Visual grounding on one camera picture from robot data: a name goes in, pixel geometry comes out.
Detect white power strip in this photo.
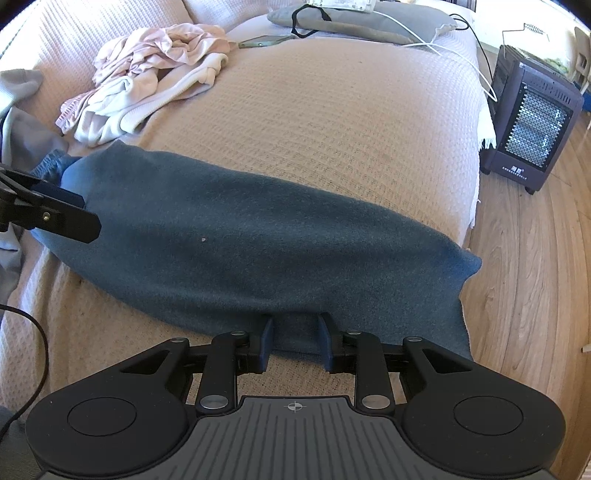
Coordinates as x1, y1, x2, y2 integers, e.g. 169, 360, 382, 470
306, 0, 377, 14

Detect dark electric heater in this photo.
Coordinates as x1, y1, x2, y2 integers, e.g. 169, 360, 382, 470
479, 44, 587, 197

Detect smartphone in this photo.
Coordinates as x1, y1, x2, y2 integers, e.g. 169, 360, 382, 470
238, 34, 299, 50

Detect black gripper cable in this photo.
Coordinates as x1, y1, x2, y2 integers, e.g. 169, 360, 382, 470
0, 304, 50, 423

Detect grey garment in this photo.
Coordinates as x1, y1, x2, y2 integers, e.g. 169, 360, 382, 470
0, 69, 70, 301

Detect pink garment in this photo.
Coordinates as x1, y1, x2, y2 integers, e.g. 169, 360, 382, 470
55, 25, 237, 136

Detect white sweatshirt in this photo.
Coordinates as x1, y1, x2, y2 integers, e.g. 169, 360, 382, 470
71, 52, 230, 147

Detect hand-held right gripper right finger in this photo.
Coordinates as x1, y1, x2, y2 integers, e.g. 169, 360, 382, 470
318, 312, 476, 412

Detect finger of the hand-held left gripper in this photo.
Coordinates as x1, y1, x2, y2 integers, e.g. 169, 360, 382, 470
0, 187, 102, 244
0, 167, 86, 209

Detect blue fleece pants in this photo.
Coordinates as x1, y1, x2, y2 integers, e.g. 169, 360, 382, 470
28, 138, 483, 361

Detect grey cushion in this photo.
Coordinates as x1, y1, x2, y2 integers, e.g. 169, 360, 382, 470
266, 1, 470, 47

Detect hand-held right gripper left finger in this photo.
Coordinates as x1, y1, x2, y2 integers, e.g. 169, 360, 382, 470
117, 314, 275, 414

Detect white cable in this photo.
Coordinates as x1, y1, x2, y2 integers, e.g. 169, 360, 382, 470
369, 9, 499, 103

